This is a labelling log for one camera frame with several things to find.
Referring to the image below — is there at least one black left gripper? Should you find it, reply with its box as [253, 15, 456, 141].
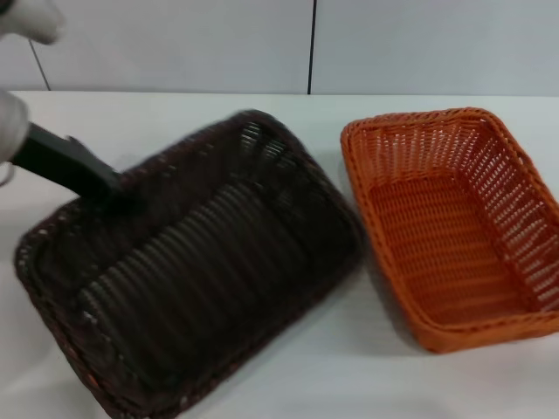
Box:
[15, 121, 128, 207]

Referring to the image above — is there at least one dark brown woven basket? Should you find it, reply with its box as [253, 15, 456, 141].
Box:
[12, 108, 366, 419]

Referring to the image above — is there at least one orange woven basket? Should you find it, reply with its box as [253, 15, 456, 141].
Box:
[339, 106, 559, 355]

